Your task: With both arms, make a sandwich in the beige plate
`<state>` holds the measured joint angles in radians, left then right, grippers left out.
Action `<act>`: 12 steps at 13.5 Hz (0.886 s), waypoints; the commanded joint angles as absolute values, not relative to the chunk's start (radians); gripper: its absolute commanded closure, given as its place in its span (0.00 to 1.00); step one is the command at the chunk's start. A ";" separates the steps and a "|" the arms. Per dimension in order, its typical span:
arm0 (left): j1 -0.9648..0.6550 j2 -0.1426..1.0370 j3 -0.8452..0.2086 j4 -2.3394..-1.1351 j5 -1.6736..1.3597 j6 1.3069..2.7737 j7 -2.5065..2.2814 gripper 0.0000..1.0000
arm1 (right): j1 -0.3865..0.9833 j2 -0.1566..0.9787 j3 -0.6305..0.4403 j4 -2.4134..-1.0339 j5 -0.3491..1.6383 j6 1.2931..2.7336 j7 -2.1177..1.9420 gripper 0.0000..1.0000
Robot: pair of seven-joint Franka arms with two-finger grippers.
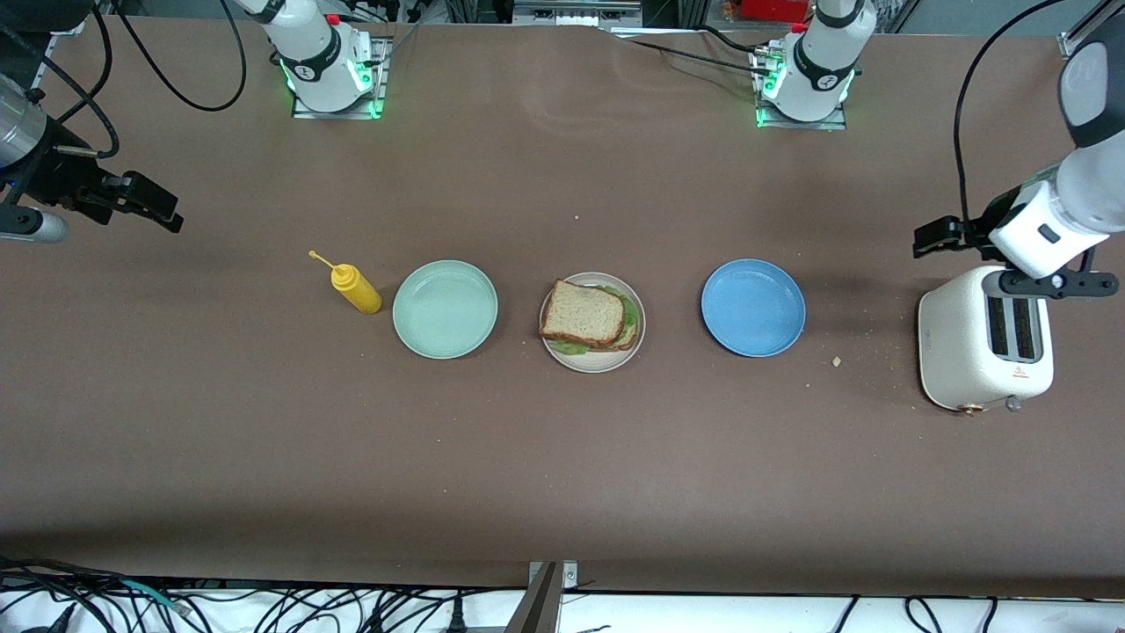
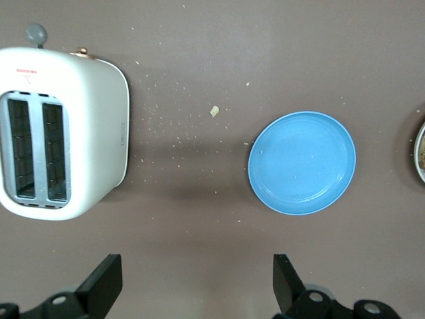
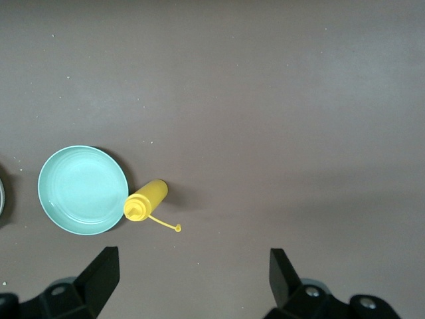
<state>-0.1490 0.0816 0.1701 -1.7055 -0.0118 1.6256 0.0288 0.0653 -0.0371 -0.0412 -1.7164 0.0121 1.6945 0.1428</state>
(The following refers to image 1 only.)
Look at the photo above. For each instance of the red box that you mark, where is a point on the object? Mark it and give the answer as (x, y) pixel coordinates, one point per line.
(773, 9)

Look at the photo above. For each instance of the beige plate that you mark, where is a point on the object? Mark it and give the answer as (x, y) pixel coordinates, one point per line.
(598, 362)

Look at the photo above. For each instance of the cream white toaster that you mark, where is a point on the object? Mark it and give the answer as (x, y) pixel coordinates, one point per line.
(954, 343)

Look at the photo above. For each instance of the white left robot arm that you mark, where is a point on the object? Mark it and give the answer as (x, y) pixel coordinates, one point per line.
(817, 61)

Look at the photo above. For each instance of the mint green plate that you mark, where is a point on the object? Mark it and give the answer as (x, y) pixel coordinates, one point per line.
(445, 309)

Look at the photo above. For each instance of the silver corner bracket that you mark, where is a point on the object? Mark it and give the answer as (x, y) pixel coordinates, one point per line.
(569, 576)

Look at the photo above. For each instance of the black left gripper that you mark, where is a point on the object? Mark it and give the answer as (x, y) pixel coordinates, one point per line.
(978, 230)

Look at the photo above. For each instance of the aluminium frame profile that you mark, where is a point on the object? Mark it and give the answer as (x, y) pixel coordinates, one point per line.
(1074, 40)

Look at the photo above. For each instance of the yellow mustard squeeze bottle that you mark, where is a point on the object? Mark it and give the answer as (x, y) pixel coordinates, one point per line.
(359, 293)

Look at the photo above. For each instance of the blue plate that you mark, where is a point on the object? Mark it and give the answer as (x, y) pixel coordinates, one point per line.
(753, 308)

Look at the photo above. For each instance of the brown bread slice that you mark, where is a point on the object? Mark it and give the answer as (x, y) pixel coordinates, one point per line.
(627, 338)
(582, 312)

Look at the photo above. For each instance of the green lettuce leaf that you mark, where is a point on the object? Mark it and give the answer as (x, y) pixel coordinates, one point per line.
(629, 308)

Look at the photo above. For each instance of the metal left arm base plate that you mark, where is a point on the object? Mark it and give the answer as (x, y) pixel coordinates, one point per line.
(831, 124)

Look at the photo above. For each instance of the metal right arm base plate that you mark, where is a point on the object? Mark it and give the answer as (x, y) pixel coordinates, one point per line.
(380, 79)

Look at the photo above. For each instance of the grey metal bar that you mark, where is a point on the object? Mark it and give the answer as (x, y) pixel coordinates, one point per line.
(536, 611)

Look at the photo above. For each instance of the grey metal device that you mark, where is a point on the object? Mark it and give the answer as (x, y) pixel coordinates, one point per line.
(571, 13)

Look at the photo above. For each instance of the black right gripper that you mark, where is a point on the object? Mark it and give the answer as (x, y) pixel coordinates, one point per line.
(63, 178)

